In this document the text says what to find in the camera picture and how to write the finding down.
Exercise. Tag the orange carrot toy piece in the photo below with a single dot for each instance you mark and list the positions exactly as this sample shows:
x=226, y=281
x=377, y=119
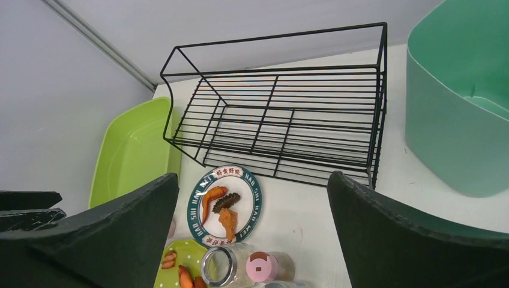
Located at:
x=185, y=280

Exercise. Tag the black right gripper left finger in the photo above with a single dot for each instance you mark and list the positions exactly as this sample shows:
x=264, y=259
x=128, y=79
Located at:
x=116, y=244

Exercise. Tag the pink lid spice jar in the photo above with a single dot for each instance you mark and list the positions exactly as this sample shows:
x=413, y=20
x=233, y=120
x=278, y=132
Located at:
x=263, y=267

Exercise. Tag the white plate with blue rim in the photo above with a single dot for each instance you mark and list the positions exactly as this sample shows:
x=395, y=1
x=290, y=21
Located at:
x=237, y=180

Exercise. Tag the green plastic waste bin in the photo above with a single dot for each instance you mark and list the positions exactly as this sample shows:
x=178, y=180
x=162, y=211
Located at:
x=457, y=95

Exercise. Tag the lime green plastic basin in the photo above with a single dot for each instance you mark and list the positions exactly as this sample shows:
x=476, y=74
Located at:
x=133, y=152

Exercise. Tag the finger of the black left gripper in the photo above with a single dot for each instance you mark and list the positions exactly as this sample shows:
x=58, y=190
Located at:
x=29, y=219
x=26, y=200

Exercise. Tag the green polka dot plate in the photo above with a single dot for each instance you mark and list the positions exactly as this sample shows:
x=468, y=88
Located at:
x=187, y=253

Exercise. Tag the sausage slice toy food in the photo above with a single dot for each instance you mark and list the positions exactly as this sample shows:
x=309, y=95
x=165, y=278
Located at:
x=169, y=260

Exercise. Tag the orange fried food piece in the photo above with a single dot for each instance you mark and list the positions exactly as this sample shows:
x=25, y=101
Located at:
x=228, y=219

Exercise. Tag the black wire rack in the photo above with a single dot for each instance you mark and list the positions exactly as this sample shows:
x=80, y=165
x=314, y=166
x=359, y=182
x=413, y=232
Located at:
x=293, y=106

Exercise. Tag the dark sea cucumber toy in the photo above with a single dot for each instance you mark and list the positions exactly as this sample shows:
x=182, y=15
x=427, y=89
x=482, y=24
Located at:
x=226, y=202

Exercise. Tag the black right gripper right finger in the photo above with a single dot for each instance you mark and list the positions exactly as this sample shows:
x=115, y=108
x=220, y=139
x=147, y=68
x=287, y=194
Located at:
x=386, y=243

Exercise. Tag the glass jar with metal ring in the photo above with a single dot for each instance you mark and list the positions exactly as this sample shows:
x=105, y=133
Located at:
x=224, y=266

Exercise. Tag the silver lid pellet jar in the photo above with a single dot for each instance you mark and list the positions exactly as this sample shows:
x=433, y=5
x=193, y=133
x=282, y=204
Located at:
x=284, y=284

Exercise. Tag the pink cup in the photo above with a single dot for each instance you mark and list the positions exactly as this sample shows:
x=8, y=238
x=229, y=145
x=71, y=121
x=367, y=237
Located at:
x=172, y=229

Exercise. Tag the red sausage toy piece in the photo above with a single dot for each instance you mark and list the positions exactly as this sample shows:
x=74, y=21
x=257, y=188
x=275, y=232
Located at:
x=199, y=283

